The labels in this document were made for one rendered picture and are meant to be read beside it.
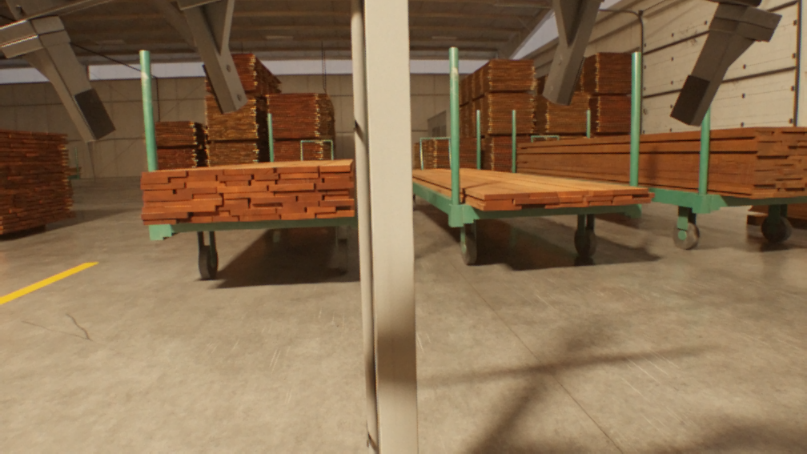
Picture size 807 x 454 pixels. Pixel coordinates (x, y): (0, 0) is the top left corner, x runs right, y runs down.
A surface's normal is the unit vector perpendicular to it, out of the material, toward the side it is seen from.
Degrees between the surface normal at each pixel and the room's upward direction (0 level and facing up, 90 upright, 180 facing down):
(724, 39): 83
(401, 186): 90
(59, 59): 82
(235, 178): 90
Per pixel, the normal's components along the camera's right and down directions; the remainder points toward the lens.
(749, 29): 0.11, 0.50
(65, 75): 0.98, -0.14
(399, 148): 0.12, 0.11
